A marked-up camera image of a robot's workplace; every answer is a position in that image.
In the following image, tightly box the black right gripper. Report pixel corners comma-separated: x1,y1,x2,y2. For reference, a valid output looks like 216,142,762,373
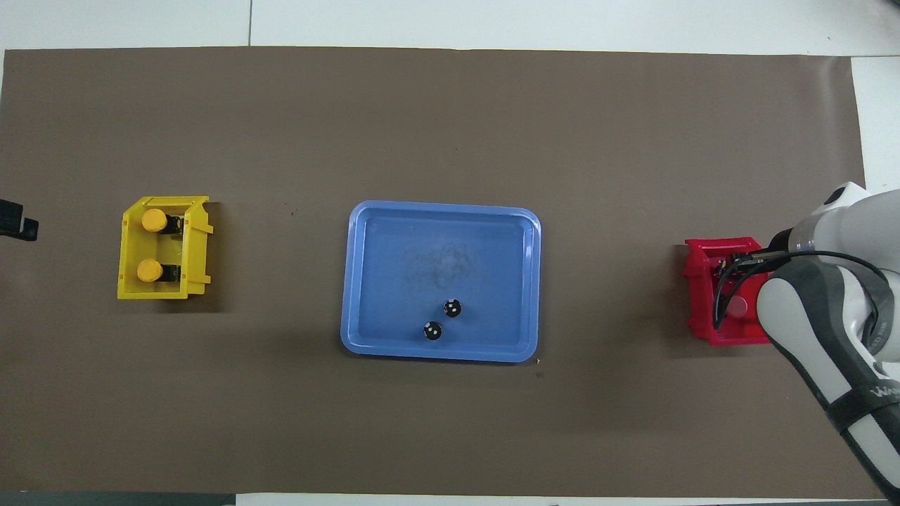
731,247,783,271

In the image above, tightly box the yellow push button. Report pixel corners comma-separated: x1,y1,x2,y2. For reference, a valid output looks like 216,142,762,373
141,209,186,237
136,258,185,285

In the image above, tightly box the blue plastic tray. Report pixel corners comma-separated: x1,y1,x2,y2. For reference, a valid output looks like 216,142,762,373
340,200,542,363

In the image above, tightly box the red plastic storage bin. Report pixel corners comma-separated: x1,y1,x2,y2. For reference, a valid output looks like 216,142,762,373
684,237,774,346

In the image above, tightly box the yellow plastic storage bin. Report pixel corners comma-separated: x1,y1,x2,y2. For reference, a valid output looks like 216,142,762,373
117,195,214,301

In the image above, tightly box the brown paper table mat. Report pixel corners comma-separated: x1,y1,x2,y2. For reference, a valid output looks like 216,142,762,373
0,46,894,498

